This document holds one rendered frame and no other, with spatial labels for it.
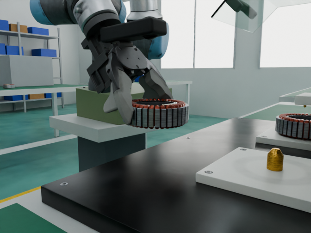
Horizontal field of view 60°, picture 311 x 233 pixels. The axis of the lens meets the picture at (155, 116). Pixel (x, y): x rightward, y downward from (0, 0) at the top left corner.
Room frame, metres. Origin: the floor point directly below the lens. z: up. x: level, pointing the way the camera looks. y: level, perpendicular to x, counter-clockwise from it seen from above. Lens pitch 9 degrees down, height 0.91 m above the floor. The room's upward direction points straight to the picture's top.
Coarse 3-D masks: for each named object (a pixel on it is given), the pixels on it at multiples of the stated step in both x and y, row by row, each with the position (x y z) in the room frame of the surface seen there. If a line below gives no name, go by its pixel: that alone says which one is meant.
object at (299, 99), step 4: (308, 92) 0.34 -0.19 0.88; (296, 96) 0.30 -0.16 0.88; (300, 96) 0.29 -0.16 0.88; (304, 96) 0.29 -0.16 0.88; (308, 96) 0.29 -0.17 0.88; (296, 100) 0.30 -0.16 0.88; (300, 100) 0.29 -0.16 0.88; (304, 100) 0.29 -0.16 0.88; (308, 100) 0.29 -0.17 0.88; (300, 104) 0.29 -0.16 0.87; (304, 104) 0.29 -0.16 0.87; (308, 104) 0.29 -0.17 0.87
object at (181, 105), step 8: (136, 104) 0.42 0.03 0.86; (144, 104) 0.42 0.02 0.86; (152, 104) 0.49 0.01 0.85; (160, 104) 0.49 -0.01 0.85; (168, 104) 0.43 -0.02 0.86; (176, 104) 0.42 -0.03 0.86; (184, 104) 0.44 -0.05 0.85; (136, 112) 0.41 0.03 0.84; (144, 112) 0.40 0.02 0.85; (152, 112) 0.40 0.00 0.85; (160, 112) 0.41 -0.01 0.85; (168, 112) 0.40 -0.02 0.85; (176, 112) 0.41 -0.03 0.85; (184, 112) 0.42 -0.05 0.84; (136, 120) 0.41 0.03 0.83; (144, 120) 0.40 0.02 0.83; (152, 120) 0.40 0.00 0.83; (160, 120) 0.41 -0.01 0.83; (168, 120) 0.40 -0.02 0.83; (176, 120) 0.41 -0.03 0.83; (184, 120) 0.42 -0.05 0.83; (152, 128) 0.41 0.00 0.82; (168, 128) 0.41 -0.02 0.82
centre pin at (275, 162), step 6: (270, 150) 0.34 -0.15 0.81; (276, 150) 0.33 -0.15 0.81; (270, 156) 0.33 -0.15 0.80; (276, 156) 0.33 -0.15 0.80; (282, 156) 0.33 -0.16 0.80; (270, 162) 0.33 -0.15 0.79; (276, 162) 0.33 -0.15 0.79; (282, 162) 0.33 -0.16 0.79; (270, 168) 0.33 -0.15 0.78; (276, 168) 0.33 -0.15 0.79; (282, 168) 0.33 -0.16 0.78
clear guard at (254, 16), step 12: (228, 0) 0.51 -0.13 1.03; (240, 0) 0.54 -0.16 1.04; (252, 0) 0.57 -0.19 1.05; (264, 0) 0.60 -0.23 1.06; (276, 0) 0.62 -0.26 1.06; (288, 0) 0.62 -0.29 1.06; (300, 0) 0.62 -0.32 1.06; (216, 12) 0.52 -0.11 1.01; (228, 12) 0.54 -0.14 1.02; (240, 12) 0.58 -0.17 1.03; (252, 12) 0.61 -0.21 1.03; (264, 12) 0.65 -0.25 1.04; (240, 24) 0.62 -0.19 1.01; (252, 24) 0.66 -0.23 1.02
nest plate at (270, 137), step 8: (272, 128) 0.59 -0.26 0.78; (256, 136) 0.51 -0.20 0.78; (264, 136) 0.51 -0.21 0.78; (272, 136) 0.51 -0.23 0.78; (280, 136) 0.51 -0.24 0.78; (272, 144) 0.49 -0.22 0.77; (280, 144) 0.49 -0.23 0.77; (288, 144) 0.48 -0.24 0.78; (296, 144) 0.47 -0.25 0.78; (304, 144) 0.46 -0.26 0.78
